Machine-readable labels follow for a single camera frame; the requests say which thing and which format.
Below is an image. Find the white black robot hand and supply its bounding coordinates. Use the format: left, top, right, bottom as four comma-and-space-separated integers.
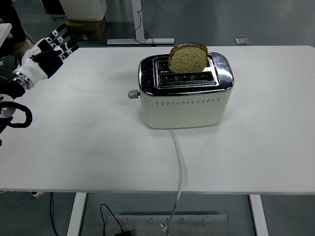
13, 23, 80, 83

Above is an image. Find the cream chrome two-slot toaster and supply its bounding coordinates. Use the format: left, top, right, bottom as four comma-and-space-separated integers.
127, 51, 235, 130

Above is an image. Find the white side table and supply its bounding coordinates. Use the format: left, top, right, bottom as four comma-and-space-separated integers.
0, 23, 12, 48

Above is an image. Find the person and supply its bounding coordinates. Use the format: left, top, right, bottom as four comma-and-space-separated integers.
0, 0, 34, 59

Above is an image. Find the black bulky object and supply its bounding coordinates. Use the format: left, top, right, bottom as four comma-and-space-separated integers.
41, 0, 66, 15

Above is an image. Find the brown cardboard box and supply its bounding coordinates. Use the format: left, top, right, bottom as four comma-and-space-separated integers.
65, 17, 107, 41

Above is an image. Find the white box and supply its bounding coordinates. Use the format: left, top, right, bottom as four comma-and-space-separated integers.
59, 0, 108, 22

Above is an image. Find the white desk leg with foot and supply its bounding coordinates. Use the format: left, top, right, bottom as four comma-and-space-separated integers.
107, 0, 175, 46

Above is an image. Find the brown bread slice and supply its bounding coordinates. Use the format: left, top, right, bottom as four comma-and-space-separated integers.
167, 43, 209, 73

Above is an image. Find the white table leg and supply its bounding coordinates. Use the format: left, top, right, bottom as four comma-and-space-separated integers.
249, 194, 269, 236
66, 192, 87, 236

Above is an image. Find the grey metal plate with screws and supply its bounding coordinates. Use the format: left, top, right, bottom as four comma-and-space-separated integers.
105, 214, 229, 236

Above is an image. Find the black cable at desk leg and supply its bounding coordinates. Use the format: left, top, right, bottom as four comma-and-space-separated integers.
134, 0, 158, 47

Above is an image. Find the thin black hanging cable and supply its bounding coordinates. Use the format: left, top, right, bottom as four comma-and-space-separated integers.
49, 192, 61, 236

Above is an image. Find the white toaster power cord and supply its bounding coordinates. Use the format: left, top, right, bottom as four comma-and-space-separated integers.
164, 129, 188, 233

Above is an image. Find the black cable with adapter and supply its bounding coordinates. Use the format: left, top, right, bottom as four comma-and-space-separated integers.
99, 203, 133, 236

